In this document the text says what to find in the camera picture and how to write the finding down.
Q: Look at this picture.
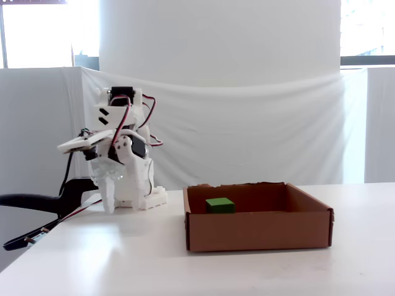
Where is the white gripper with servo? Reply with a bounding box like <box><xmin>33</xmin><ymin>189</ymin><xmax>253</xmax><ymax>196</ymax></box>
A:
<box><xmin>89</xmin><ymin>134</ymin><xmax>149</xmax><ymax>214</ymax></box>

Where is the green cube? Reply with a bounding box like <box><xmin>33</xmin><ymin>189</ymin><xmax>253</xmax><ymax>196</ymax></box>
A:
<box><xmin>206</xmin><ymin>197</ymin><xmax>236</xmax><ymax>214</ymax></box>

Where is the white lattice robot base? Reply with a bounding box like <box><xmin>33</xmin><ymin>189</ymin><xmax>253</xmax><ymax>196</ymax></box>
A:
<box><xmin>114</xmin><ymin>184</ymin><xmax>169</xmax><ymax>212</ymax></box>

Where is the brown cardboard box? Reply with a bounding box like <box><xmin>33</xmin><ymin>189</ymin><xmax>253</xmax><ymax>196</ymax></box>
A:
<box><xmin>183</xmin><ymin>181</ymin><xmax>336</xmax><ymax>253</ymax></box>

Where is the small motor controller board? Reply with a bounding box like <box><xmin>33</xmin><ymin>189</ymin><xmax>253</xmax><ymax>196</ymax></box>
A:
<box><xmin>25</xmin><ymin>227</ymin><xmax>49</xmax><ymax>246</ymax></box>

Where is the white partition panel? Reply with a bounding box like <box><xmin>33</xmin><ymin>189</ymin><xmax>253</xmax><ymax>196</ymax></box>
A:
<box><xmin>0</xmin><ymin>66</ymin><xmax>83</xmax><ymax>272</ymax></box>
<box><xmin>365</xmin><ymin>66</ymin><xmax>395</xmax><ymax>185</ymax></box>

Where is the white cloth backdrop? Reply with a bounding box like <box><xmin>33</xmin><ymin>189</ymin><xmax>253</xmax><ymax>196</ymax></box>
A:
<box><xmin>80</xmin><ymin>66</ymin><xmax>368</xmax><ymax>189</ymax></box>

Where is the bright window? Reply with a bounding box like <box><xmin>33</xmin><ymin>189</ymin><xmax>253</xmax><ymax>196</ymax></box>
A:
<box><xmin>0</xmin><ymin>0</ymin><xmax>101</xmax><ymax>69</ymax></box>
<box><xmin>340</xmin><ymin>0</ymin><xmax>395</xmax><ymax>67</ymax></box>

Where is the white round column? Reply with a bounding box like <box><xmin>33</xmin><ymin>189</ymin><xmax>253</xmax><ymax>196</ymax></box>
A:
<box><xmin>98</xmin><ymin>0</ymin><xmax>342</xmax><ymax>81</ymax></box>

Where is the red power cable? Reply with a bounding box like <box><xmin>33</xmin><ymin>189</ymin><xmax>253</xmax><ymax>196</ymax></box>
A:
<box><xmin>39</xmin><ymin>199</ymin><xmax>103</xmax><ymax>232</ymax></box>

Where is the black camera cable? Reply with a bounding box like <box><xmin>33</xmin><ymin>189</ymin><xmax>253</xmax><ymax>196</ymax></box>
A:
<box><xmin>57</xmin><ymin>152</ymin><xmax>75</xmax><ymax>198</ymax></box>

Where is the white camera mount with circuit board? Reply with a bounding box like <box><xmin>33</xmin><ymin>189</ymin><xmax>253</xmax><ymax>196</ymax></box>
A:
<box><xmin>57</xmin><ymin>128</ymin><xmax>114</xmax><ymax>161</ymax></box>

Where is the red and black servo cable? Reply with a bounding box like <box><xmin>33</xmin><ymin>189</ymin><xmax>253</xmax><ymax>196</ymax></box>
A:
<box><xmin>148</xmin><ymin>133</ymin><xmax>164</xmax><ymax>148</ymax></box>
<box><xmin>140</xmin><ymin>96</ymin><xmax>157</xmax><ymax>128</ymax></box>
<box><xmin>111</xmin><ymin>97</ymin><xmax>134</xmax><ymax>147</ymax></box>

